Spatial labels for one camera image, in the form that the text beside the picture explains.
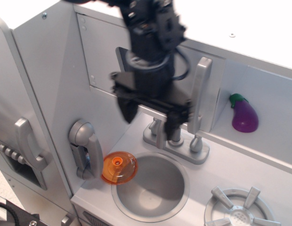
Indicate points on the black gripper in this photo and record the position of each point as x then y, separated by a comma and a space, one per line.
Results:
154, 88

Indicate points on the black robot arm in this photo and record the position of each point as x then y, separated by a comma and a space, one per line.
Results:
155, 34

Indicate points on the grey toy faucet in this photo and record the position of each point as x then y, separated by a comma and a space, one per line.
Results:
191, 149

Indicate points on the orange transparent plastic lid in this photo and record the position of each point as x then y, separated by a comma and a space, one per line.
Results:
119, 168

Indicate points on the round silver toy sink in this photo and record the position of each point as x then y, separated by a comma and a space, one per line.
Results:
159, 190

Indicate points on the purple toy eggplant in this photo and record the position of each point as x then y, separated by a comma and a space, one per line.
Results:
245, 118

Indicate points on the grey toy stove burner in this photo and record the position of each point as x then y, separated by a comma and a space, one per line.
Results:
237, 207

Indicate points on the grey toy ice dispenser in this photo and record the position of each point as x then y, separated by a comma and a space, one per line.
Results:
18, 164

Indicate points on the grey toy wall phone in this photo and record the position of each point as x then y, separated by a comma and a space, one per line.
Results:
86, 150

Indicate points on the grey toy fridge handle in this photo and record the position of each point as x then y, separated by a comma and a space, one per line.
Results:
28, 146

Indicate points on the black mount with screw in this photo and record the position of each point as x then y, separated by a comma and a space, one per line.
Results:
12, 215

